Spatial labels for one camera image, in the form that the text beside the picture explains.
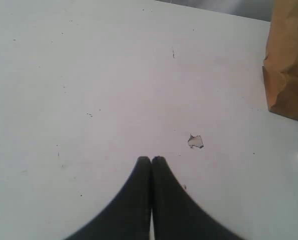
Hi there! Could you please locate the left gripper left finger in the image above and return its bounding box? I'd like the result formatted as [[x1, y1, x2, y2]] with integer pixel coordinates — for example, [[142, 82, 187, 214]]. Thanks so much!
[[67, 156, 152, 240]]

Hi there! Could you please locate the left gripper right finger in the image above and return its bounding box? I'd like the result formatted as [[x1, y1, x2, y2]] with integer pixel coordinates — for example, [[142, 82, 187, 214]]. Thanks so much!
[[152, 156, 239, 240]]

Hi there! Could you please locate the brown paper shopping bag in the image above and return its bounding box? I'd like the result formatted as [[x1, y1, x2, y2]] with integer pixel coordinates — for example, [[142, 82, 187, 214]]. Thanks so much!
[[262, 0, 298, 121]]

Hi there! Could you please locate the small clear plastic scrap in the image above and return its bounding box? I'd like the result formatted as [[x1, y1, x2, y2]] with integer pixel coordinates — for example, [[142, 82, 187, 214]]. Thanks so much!
[[187, 135, 204, 149]]

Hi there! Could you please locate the white backdrop curtain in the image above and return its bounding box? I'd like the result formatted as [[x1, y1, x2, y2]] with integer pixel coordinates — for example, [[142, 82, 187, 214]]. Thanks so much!
[[162, 0, 274, 22]]

